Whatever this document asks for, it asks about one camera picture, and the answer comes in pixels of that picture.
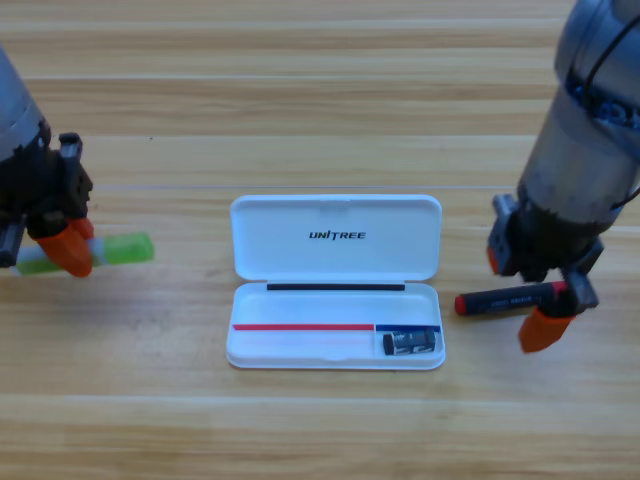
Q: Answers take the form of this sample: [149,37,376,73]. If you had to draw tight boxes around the white Unitree pencil case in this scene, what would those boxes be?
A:
[225,193,447,372]

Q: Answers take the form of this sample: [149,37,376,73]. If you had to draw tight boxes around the thin arm cable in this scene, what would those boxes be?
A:
[581,14,640,109]

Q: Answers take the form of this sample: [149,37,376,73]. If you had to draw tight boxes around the black marker with red cap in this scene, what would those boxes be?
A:
[453,280,569,317]

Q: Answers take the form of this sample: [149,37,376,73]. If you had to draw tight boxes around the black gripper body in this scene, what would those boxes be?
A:
[487,193,609,317]
[0,132,95,269]

